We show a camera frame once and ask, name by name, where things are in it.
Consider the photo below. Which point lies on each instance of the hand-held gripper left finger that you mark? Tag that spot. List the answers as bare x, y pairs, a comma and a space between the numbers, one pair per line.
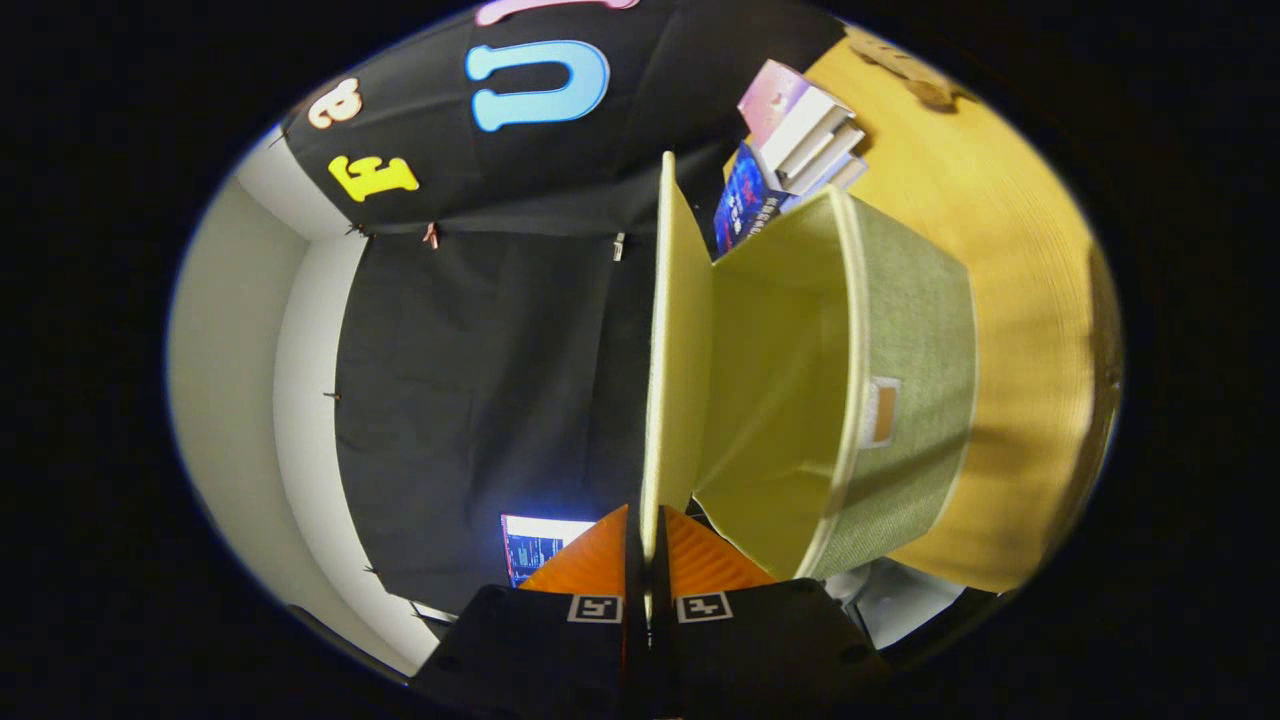
633, 650

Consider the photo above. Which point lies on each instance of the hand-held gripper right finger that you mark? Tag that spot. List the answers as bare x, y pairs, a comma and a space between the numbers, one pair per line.
660, 650

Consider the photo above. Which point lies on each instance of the green fabric storage box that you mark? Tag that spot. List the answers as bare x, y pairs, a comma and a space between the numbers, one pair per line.
900, 400

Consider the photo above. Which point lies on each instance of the computer monitor screen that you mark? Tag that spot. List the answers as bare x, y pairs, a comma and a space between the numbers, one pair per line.
535, 550

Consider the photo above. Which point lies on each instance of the blue cover book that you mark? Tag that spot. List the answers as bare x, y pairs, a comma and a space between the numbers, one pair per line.
742, 200

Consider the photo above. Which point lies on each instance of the red cloth clip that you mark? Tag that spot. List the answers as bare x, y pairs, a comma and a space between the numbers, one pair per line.
430, 235

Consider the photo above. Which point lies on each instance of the white paperback book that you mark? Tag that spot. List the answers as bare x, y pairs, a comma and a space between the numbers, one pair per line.
825, 150
845, 178

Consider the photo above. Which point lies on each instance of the pink cover book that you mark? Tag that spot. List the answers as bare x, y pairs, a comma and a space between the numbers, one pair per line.
775, 95

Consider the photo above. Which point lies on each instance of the tan plush toy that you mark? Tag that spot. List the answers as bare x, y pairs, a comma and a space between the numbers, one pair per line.
905, 70

